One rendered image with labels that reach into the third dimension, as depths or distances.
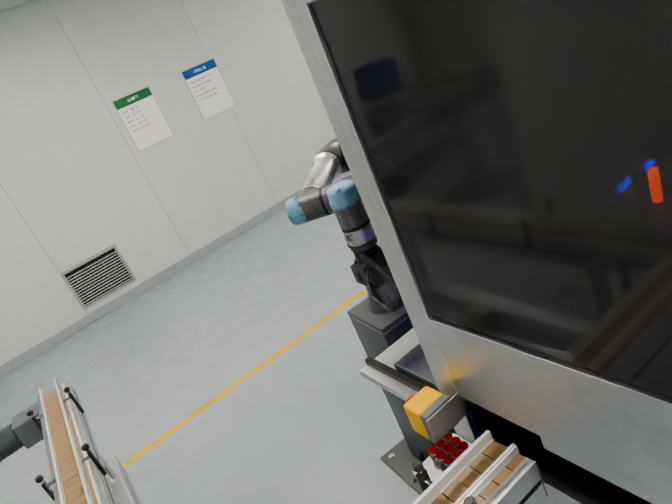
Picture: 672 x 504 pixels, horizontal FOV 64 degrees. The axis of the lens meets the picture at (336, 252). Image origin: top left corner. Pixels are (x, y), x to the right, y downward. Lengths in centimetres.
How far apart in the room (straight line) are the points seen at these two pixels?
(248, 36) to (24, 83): 237
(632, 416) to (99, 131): 570
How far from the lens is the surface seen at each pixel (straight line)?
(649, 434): 87
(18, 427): 239
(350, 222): 129
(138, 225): 618
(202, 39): 650
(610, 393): 85
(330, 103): 94
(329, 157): 171
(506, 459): 110
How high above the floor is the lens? 177
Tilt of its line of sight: 22 degrees down
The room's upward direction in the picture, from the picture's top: 24 degrees counter-clockwise
